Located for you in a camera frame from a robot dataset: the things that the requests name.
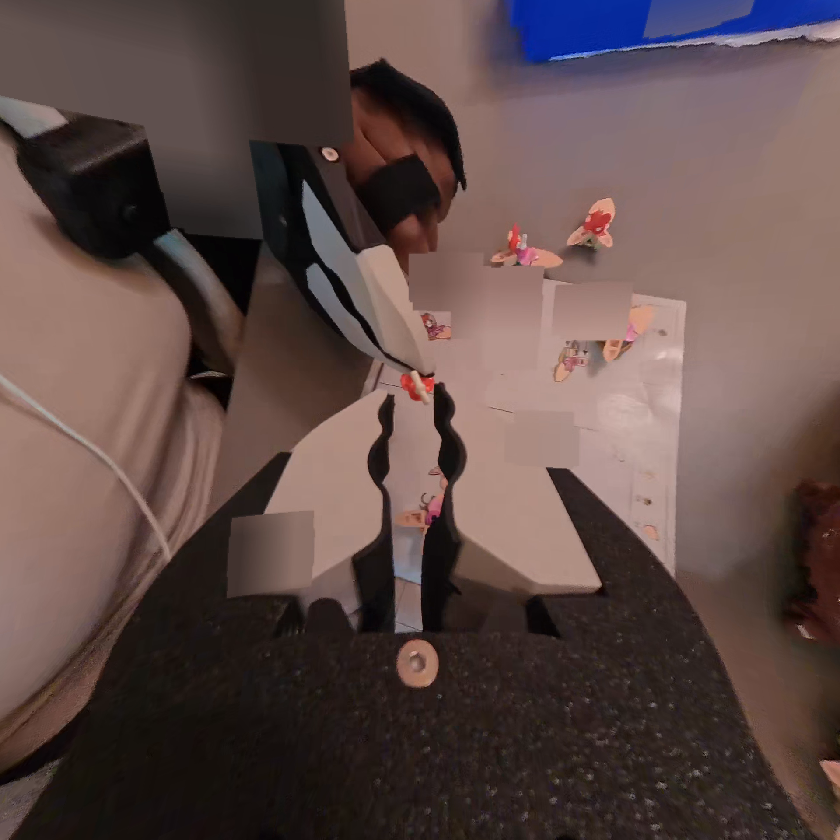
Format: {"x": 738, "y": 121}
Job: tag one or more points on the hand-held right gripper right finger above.
{"x": 518, "y": 525}

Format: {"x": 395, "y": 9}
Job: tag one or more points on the blue box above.
{"x": 577, "y": 29}

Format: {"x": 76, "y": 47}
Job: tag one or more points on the tan toy flower red spike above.
{"x": 525, "y": 253}

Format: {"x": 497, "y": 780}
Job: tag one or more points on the small red flower piece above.
{"x": 412, "y": 388}

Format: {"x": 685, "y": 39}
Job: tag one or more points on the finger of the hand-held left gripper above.
{"x": 331, "y": 302}
{"x": 325, "y": 229}

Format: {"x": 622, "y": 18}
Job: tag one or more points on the tan toy piece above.
{"x": 832, "y": 778}

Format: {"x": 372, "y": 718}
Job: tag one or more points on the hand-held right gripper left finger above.
{"x": 334, "y": 472}

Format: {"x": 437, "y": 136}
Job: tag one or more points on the tan toy flower red top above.
{"x": 596, "y": 223}

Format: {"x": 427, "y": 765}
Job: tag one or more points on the tan toy flower pink centre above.
{"x": 617, "y": 348}

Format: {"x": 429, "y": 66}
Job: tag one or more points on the dark brown object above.
{"x": 817, "y": 558}

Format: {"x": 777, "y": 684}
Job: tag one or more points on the pale desk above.
{"x": 656, "y": 131}

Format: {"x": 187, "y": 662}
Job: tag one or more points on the person's left hand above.
{"x": 380, "y": 154}

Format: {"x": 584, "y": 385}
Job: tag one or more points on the small white peg piece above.
{"x": 423, "y": 392}

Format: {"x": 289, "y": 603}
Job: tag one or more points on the person's beige hoodie torso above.
{"x": 65, "y": 315}

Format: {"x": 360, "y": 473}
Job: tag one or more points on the open instruction booklet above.
{"x": 630, "y": 420}

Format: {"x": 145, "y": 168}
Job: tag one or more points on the grey cloth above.
{"x": 26, "y": 800}

